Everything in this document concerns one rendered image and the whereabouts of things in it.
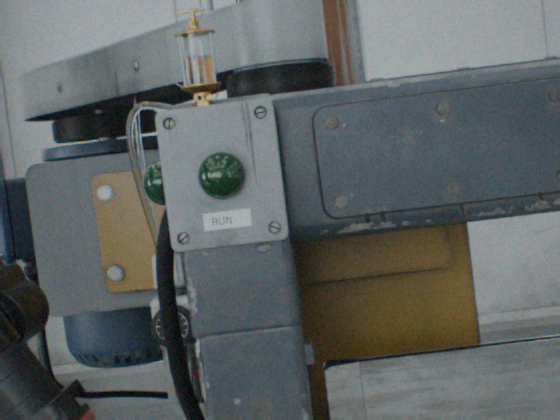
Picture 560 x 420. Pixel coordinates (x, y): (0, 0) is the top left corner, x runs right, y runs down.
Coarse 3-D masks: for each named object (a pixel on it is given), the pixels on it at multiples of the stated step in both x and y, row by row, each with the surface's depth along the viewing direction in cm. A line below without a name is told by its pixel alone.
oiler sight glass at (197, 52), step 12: (180, 36) 74; (192, 36) 74; (204, 36) 74; (180, 48) 74; (192, 48) 74; (204, 48) 74; (180, 60) 75; (192, 60) 74; (204, 60) 74; (192, 72) 74; (204, 72) 74; (216, 72) 75; (192, 84) 74
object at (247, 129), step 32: (160, 128) 67; (192, 128) 67; (224, 128) 67; (256, 128) 67; (192, 160) 67; (256, 160) 67; (192, 192) 67; (256, 192) 67; (192, 224) 67; (256, 224) 67; (288, 224) 69
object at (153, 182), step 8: (160, 160) 69; (152, 168) 68; (160, 168) 68; (144, 176) 69; (152, 176) 68; (160, 176) 68; (144, 184) 69; (152, 184) 68; (160, 184) 68; (152, 192) 68; (160, 192) 68; (152, 200) 69; (160, 200) 68
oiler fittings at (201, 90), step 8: (192, 8) 75; (200, 8) 75; (192, 16) 75; (192, 24) 75; (184, 32) 74; (192, 32) 74; (184, 88) 74; (192, 88) 74; (200, 88) 74; (208, 88) 74; (200, 96) 75; (208, 96) 75; (200, 104) 74; (208, 104) 75
